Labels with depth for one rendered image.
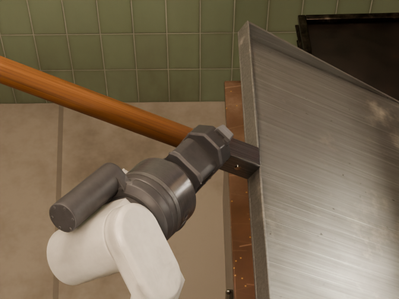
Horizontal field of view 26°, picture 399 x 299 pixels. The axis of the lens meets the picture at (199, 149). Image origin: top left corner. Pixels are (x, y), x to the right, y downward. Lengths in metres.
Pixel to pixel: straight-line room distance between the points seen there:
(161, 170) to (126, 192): 0.05
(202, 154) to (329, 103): 0.38
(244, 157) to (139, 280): 0.29
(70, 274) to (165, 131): 0.23
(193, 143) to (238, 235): 0.78
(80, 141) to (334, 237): 1.67
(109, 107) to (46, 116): 1.80
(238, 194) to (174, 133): 0.80
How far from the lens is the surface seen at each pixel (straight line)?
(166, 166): 0.98
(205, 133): 1.02
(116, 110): 1.04
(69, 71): 2.76
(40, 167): 2.69
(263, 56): 1.33
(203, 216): 2.53
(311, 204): 1.18
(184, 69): 2.73
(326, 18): 1.83
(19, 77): 1.01
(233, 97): 2.04
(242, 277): 1.74
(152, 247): 0.90
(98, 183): 0.93
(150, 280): 0.89
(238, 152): 1.10
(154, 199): 0.94
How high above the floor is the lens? 2.05
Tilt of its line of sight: 50 degrees down
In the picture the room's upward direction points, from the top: straight up
